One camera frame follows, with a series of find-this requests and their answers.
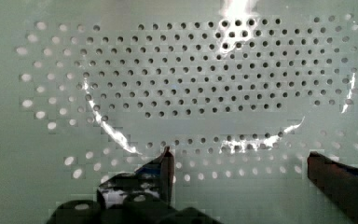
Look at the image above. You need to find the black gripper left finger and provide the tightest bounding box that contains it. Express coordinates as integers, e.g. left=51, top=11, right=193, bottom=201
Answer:
left=96, top=147, right=174, bottom=209

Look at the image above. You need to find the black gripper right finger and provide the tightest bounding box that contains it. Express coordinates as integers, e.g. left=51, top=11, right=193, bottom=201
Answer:
left=307, top=151, right=358, bottom=224

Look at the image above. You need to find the mint green plastic strainer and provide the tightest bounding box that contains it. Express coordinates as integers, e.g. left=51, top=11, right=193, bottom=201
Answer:
left=0, top=0, right=358, bottom=224

